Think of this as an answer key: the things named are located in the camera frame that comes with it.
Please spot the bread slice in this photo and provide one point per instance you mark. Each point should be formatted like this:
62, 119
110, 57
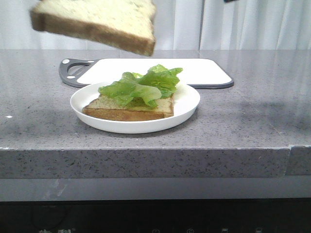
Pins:
107, 108
124, 24

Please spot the green lettuce leaf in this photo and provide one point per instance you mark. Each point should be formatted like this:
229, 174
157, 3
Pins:
158, 83

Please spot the white pleated curtain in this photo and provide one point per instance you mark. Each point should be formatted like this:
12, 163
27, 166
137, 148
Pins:
184, 25

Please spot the white grey cutting board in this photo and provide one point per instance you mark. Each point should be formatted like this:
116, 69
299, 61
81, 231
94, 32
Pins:
198, 73

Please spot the white round plate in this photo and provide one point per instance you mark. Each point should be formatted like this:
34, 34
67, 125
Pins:
186, 99

